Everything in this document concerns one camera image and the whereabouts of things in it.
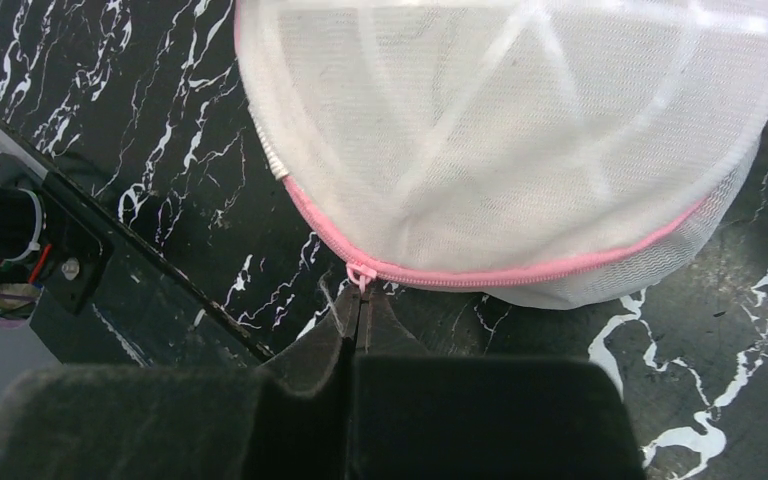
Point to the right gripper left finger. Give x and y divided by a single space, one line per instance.
284 419

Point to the white mesh bag pink zipper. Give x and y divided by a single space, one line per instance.
552 154

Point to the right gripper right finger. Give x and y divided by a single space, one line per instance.
417 415

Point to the black base frame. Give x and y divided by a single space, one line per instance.
95 293

